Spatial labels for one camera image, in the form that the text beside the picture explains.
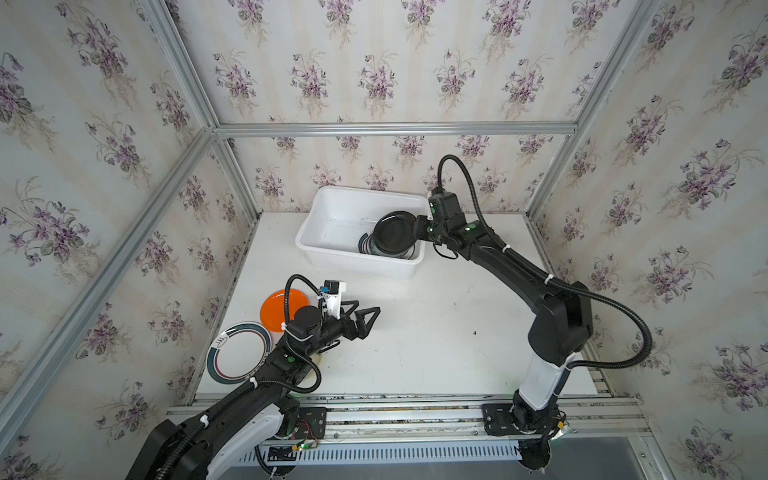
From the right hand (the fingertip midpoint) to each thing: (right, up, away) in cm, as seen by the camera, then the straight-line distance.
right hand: (428, 221), depth 87 cm
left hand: (-17, -24, -10) cm, 31 cm away
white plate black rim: (-21, -6, +20) cm, 30 cm away
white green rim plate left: (-57, -39, +1) cm, 69 cm away
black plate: (-10, -3, +3) cm, 11 cm away
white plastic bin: (-35, -3, +26) cm, 44 cm away
